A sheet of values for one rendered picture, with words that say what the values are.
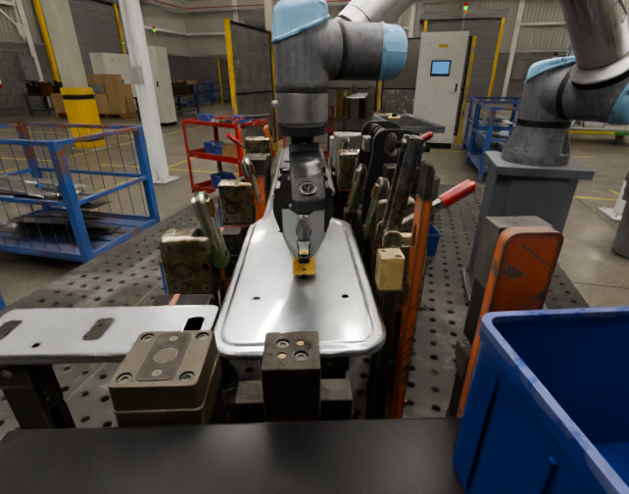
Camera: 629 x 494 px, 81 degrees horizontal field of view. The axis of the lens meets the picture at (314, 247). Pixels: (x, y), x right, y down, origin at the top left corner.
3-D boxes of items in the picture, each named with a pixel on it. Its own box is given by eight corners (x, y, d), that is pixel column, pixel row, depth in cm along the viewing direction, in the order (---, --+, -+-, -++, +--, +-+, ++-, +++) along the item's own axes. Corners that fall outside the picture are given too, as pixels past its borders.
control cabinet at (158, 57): (141, 125, 1042) (122, 25, 938) (154, 123, 1089) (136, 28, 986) (167, 126, 1024) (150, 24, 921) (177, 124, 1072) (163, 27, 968)
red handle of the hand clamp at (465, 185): (378, 225, 61) (465, 173, 58) (385, 235, 62) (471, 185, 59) (384, 235, 57) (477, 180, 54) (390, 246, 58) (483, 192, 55)
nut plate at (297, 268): (293, 251, 65) (293, 245, 65) (314, 251, 65) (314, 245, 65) (292, 274, 58) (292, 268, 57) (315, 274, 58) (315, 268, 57)
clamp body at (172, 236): (188, 366, 83) (161, 222, 68) (240, 364, 84) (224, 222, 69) (175, 397, 75) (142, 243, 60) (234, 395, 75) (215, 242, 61)
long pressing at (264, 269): (275, 149, 168) (275, 145, 168) (324, 149, 169) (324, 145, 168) (204, 360, 43) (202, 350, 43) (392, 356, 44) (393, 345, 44)
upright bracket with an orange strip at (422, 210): (386, 432, 67) (419, 160, 46) (394, 432, 67) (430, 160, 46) (390, 447, 64) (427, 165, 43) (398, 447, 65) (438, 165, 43)
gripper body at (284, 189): (324, 193, 64) (325, 121, 59) (327, 209, 56) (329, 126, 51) (280, 194, 64) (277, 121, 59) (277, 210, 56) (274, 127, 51)
